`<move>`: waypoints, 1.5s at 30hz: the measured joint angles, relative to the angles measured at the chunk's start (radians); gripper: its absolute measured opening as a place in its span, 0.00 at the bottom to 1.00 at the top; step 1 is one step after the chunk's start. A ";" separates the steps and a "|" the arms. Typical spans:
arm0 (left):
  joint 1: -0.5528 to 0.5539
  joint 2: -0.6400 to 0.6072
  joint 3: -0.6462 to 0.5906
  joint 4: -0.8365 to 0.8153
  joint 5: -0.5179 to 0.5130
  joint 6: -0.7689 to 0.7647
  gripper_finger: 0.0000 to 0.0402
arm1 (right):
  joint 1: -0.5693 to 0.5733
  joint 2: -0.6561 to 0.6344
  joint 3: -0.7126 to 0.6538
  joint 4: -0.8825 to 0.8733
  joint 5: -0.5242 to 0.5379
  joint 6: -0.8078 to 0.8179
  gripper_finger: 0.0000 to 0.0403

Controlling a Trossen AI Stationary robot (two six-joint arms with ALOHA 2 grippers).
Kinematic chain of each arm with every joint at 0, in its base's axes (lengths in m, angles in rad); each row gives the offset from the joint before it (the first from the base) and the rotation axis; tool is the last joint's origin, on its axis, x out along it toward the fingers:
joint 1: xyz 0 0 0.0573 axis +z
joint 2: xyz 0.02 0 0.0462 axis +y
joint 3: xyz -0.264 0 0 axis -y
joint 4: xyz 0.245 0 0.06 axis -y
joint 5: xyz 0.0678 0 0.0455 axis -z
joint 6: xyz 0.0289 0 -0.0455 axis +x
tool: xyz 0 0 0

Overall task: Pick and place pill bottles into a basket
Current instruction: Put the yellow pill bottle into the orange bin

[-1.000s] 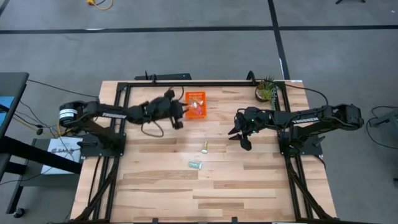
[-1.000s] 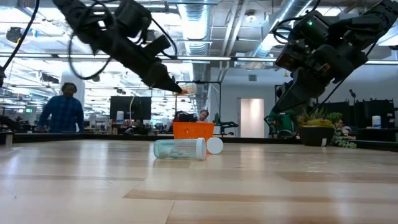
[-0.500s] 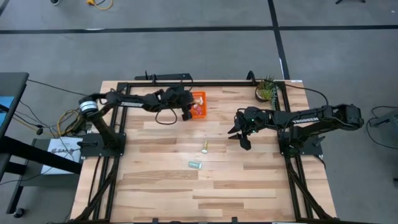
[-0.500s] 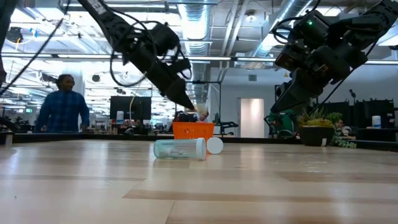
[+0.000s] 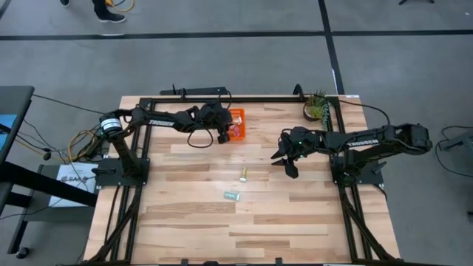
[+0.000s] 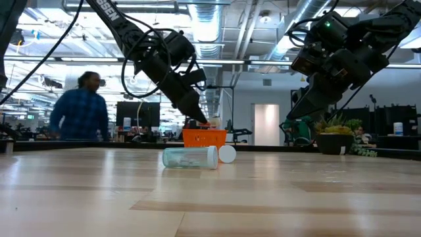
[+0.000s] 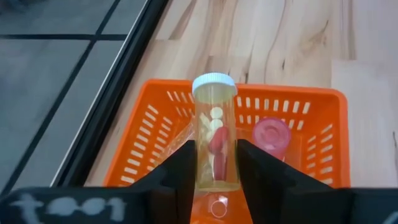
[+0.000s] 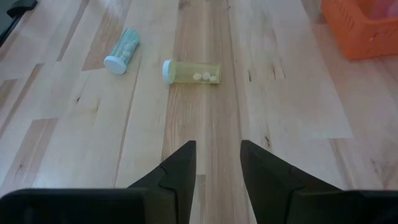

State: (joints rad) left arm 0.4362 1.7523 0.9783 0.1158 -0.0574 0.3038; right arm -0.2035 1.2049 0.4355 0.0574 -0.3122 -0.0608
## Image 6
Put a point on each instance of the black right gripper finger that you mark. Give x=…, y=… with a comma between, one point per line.
x=312, y=98
x=297, y=96

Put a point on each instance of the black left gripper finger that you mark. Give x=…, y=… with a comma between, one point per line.
x=194, y=110

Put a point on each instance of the yellow pill bottle white cap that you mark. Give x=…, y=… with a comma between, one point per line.
x=227, y=153

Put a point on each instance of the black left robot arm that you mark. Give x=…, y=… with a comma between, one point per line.
x=112, y=16

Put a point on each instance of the orange plastic basket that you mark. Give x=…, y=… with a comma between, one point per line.
x=204, y=137

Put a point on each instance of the teal pill bottle white cap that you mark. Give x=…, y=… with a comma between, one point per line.
x=189, y=158

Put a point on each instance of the green succulent plant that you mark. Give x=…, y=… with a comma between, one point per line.
x=335, y=125

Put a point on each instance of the white door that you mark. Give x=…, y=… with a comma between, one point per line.
x=266, y=124

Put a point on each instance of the small black desk lamp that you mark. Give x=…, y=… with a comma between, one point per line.
x=372, y=98

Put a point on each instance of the black computer monitor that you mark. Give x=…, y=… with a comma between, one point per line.
x=138, y=114

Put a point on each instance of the dark round plant pot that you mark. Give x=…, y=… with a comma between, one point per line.
x=335, y=143

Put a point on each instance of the black chair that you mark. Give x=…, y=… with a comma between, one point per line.
x=241, y=132

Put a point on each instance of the white wipes canister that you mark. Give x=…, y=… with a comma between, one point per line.
x=398, y=128
x=127, y=123

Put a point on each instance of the trailing green plant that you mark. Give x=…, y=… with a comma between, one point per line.
x=361, y=149

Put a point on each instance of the dark cabinet block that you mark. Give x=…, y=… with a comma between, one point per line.
x=396, y=118

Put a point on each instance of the black metal frame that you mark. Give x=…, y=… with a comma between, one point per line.
x=220, y=87

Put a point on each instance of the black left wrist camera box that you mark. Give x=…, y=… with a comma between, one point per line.
x=179, y=46

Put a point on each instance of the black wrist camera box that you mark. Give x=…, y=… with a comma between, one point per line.
x=309, y=61
x=179, y=46

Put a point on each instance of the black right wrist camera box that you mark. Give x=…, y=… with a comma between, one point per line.
x=309, y=61

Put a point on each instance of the silver ceiling air duct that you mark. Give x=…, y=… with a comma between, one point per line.
x=205, y=29

